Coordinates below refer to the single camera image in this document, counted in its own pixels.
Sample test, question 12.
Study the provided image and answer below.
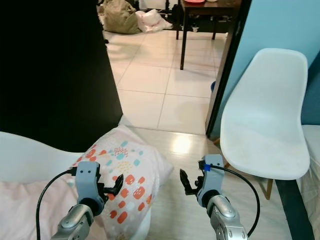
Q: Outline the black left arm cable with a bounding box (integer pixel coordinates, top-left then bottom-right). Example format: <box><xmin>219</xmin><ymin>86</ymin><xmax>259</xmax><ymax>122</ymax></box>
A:
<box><xmin>35</xmin><ymin>168</ymin><xmax>79</xmax><ymax>240</ymax></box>

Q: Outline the white and pink plastic bag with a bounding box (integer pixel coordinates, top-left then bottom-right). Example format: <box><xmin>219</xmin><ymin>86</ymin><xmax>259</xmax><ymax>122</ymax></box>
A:
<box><xmin>134</xmin><ymin>9</ymin><xmax>174</xmax><ymax>34</ymax></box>

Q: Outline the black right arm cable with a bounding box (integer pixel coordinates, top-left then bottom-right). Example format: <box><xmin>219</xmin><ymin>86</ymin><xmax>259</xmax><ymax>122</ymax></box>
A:
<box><xmin>201</xmin><ymin>163</ymin><xmax>261</xmax><ymax>224</ymax></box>

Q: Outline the olive fabric bag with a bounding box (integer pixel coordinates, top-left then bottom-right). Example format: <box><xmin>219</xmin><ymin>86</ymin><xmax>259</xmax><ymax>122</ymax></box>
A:
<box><xmin>102</xmin><ymin>0</ymin><xmax>142</xmax><ymax>35</ymax></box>

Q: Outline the white plastic chair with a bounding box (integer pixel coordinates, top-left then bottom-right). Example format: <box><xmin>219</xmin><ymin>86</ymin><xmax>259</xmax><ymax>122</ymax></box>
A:
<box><xmin>214</xmin><ymin>48</ymin><xmax>311</xmax><ymax>201</ymax></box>
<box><xmin>0</xmin><ymin>131</ymin><xmax>87</xmax><ymax>184</ymax></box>

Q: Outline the black wardrobe panel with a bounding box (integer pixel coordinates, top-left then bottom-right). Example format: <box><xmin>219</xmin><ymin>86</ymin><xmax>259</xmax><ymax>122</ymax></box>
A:
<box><xmin>0</xmin><ymin>0</ymin><xmax>124</xmax><ymax>154</ymax></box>

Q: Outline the black bed frame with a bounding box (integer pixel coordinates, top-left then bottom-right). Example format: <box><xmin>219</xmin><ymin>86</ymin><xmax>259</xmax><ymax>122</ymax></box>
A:
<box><xmin>274</xmin><ymin>178</ymin><xmax>316</xmax><ymax>240</ymax></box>

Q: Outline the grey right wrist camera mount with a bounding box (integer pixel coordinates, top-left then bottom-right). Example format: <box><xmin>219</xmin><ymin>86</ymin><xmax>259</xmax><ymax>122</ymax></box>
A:
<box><xmin>196</xmin><ymin>154</ymin><xmax>226</xmax><ymax>208</ymax></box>

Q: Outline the pale pink blanket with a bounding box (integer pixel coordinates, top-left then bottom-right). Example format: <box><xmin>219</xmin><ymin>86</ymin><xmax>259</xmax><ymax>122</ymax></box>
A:
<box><xmin>0</xmin><ymin>179</ymin><xmax>81</xmax><ymax>240</ymax></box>

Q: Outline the black door frame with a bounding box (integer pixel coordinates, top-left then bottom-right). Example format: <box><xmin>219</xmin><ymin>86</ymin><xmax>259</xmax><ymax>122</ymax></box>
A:
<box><xmin>205</xmin><ymin>0</ymin><xmax>254</xmax><ymax>139</ymax></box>

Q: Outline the dark wooden table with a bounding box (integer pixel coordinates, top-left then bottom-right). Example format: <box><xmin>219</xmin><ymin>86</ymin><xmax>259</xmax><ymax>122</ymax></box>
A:
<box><xmin>176</xmin><ymin>0</ymin><xmax>244</xmax><ymax>71</ymax></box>

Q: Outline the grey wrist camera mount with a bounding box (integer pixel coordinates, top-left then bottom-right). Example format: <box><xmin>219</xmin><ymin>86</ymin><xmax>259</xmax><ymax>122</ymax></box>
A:
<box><xmin>75</xmin><ymin>161</ymin><xmax>104</xmax><ymax>202</ymax></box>
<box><xmin>196</xmin><ymin>154</ymin><xmax>226</xmax><ymax>208</ymax></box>

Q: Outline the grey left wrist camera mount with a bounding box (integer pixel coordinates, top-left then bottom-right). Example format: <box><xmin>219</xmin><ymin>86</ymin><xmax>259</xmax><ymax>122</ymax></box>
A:
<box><xmin>75</xmin><ymin>161</ymin><xmax>104</xmax><ymax>202</ymax></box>

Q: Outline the white mattress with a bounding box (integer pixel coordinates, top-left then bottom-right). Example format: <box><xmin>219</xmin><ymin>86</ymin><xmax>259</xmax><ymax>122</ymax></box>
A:
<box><xmin>299</xmin><ymin>124</ymin><xmax>320</xmax><ymax>227</ymax></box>

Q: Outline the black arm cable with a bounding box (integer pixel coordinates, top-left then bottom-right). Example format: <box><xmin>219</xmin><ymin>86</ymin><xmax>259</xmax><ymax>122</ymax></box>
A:
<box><xmin>201</xmin><ymin>163</ymin><xmax>261</xmax><ymax>224</ymax></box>
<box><xmin>35</xmin><ymin>168</ymin><xmax>79</xmax><ymax>240</ymax></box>

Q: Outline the colourful patterned pillow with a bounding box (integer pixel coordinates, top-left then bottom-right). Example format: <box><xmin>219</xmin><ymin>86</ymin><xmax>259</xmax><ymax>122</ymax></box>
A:
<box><xmin>74</xmin><ymin>125</ymin><xmax>176</xmax><ymax>240</ymax></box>

